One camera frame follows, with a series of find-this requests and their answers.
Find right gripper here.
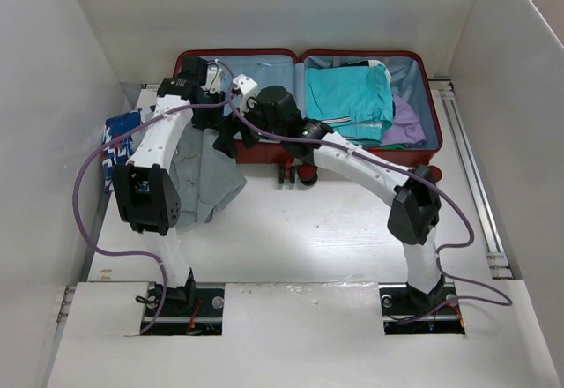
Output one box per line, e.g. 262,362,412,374
212,93,285,159

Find blue white patterned garment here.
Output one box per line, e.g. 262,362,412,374
100,105,155,193

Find teal shorts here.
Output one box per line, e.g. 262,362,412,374
305,67,394,144

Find red suitcase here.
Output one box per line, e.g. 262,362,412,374
172,48,444,186

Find green t-shirt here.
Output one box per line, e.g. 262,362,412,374
379,144,405,150

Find purple t-shirt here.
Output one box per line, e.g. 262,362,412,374
381,95,427,148

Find black white checkered blanket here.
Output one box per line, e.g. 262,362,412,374
338,59,391,84

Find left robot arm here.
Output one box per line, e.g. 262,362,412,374
112,56,220,315

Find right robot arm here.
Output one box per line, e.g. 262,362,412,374
217,79,443,312

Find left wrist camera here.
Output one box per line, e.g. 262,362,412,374
203,63,223,94

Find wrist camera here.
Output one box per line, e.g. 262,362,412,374
231,74,260,115
203,63,223,94

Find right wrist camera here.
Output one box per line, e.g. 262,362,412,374
231,74,260,115

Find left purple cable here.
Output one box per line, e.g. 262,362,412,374
72,57,241,334

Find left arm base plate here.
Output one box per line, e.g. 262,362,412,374
144,285,225,337

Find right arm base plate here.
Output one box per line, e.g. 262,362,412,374
379,283,465,335

